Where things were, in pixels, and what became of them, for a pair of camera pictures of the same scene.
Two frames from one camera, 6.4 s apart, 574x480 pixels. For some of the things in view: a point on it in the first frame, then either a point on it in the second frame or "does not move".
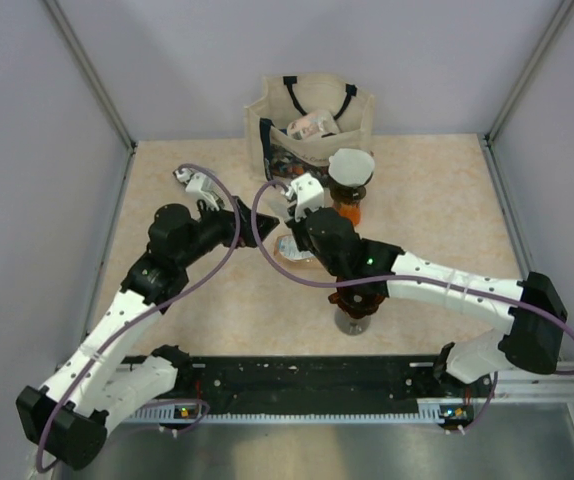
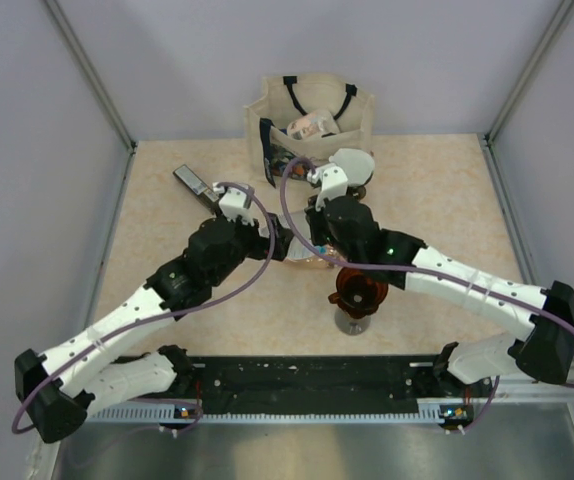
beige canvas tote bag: (308, 117) does not move
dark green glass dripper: (348, 195) does not move
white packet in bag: (315, 124) does not move
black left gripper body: (212, 230) to (247, 244)
